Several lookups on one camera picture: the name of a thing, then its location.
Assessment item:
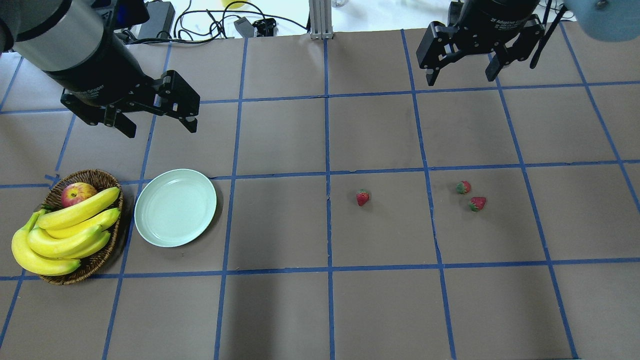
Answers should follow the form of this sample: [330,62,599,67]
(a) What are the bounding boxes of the red yellow apple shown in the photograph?
[61,182,98,208]

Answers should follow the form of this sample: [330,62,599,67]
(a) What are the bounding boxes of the light green plate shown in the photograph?
[134,168,218,248]

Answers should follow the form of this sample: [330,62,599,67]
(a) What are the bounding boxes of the red strawberry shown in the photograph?
[355,189,371,207]
[468,196,487,212]
[455,180,473,195]

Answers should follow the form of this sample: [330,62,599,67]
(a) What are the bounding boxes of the aluminium frame post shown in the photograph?
[308,0,334,40]

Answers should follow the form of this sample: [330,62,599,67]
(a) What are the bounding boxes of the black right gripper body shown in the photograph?
[448,0,538,55]

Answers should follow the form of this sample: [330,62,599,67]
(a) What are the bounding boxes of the yellow banana bunch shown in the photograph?
[11,187,121,276]

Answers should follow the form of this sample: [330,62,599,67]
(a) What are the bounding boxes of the black power adapter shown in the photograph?
[137,0,176,39]

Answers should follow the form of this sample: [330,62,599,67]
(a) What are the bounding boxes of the woven wicker basket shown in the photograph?
[34,169,126,286]

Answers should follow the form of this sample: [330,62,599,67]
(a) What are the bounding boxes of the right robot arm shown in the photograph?
[415,0,640,86]

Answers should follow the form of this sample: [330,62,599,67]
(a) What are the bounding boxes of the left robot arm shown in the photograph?
[1,0,201,138]

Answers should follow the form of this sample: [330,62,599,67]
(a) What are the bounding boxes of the black cables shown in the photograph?
[120,0,311,46]

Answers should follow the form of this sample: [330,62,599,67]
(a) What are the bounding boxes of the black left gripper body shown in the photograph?
[60,60,162,125]

